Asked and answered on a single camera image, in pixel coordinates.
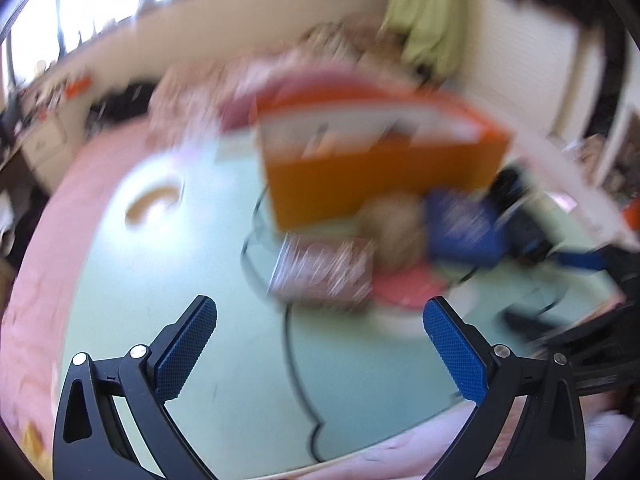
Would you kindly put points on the black lace cloth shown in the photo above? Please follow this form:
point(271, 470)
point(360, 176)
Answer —
point(522, 220)

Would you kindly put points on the beige clothes pile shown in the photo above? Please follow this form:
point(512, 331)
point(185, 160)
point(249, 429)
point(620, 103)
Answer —
point(350, 35)

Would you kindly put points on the crumpled cream cloth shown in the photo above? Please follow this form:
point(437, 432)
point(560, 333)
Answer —
point(592, 160)

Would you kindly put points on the white louvred door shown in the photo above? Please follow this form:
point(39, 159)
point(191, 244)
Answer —
point(530, 60)

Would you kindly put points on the light green hanging cloth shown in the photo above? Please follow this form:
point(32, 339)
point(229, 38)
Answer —
point(430, 20)

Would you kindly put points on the small orange box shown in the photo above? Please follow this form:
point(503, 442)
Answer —
point(79, 85)

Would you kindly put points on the brown card box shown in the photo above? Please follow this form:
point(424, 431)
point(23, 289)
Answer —
point(325, 272)

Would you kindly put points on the crumpled pale pink quilt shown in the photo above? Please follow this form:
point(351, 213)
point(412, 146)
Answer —
point(190, 100)

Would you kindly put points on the orange container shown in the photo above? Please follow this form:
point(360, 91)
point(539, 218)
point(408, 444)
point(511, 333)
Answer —
point(632, 225)

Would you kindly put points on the orange storage box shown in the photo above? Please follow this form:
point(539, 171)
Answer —
point(375, 180)

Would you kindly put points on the green cartoon desktop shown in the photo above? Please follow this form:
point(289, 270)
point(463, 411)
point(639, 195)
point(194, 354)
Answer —
point(200, 285)

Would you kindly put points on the white drawer cabinet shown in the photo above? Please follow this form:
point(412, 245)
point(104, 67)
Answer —
point(45, 150)

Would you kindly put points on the fluffy ball in plastic bag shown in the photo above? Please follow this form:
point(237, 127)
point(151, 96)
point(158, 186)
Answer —
point(392, 230)

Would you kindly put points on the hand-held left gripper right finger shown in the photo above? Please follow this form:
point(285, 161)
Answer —
point(457, 355)

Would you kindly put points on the blue box with white print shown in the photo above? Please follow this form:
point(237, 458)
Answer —
point(462, 225)

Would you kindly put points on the pink bed sheet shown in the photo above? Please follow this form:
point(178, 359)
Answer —
point(50, 260)

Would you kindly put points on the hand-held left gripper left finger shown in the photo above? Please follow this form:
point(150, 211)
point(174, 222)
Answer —
point(185, 345)

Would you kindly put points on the maroon pillow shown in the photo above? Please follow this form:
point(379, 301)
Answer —
point(237, 112)

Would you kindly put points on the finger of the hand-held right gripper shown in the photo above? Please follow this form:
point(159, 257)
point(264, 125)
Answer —
point(582, 260)
point(527, 325)

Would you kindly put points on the black clothes pile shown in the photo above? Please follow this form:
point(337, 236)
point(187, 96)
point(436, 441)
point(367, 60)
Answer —
point(120, 105)

